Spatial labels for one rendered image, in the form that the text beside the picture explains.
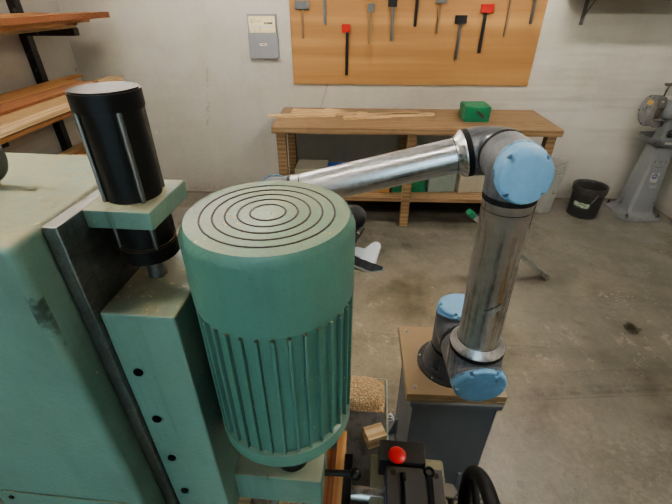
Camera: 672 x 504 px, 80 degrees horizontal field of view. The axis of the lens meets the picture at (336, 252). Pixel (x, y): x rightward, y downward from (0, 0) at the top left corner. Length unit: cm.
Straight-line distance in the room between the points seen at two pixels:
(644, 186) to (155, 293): 423
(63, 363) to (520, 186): 80
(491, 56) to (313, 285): 360
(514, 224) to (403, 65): 291
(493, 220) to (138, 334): 74
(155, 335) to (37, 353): 10
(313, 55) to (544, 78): 196
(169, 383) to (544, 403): 203
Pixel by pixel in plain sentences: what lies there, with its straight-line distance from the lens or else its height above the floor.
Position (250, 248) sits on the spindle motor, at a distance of 35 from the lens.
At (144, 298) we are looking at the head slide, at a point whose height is 142.
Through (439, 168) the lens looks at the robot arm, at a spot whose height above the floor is 134.
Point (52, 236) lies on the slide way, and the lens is 43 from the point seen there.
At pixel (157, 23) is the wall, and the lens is 406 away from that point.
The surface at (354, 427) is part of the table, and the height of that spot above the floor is 90.
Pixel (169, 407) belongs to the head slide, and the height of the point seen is 128.
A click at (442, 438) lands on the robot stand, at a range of 164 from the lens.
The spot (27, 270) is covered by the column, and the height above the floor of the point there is 149.
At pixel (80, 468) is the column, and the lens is 64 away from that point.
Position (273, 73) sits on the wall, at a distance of 381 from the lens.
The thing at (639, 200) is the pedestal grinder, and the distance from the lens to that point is 446.
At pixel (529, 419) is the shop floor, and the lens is 224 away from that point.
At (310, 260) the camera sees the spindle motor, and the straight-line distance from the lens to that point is 34.
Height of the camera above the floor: 169
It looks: 33 degrees down
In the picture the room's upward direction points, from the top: straight up
